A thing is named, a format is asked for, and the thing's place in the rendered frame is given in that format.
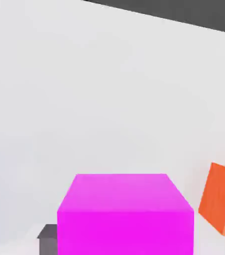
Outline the small orange cube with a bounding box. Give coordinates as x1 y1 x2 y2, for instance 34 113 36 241
198 162 225 240

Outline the small magenta cube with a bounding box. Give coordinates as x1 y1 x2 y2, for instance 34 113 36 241
57 173 195 255

